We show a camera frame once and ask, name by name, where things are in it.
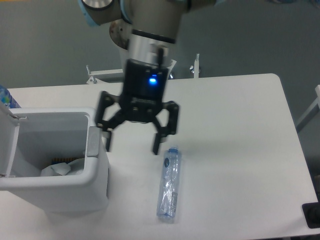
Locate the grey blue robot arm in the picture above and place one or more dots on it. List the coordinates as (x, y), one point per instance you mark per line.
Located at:
(153, 29)

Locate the blue snack package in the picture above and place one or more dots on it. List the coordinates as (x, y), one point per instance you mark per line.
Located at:
(68, 160)

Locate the clear plastic water bottle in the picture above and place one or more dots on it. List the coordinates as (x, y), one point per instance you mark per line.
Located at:
(169, 185)

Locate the blue labelled bottle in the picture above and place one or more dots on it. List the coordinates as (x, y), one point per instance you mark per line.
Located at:
(7, 99)

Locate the white open trash can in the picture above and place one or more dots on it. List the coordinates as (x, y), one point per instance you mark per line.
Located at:
(31, 137)

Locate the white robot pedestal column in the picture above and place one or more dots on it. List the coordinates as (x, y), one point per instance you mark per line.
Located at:
(120, 32)

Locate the black table clamp mount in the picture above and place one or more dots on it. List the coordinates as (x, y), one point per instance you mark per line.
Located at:
(312, 214)

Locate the white frame leg right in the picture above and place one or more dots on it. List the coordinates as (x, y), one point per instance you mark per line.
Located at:
(310, 112)

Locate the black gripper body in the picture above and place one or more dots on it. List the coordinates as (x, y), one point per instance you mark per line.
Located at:
(142, 91)

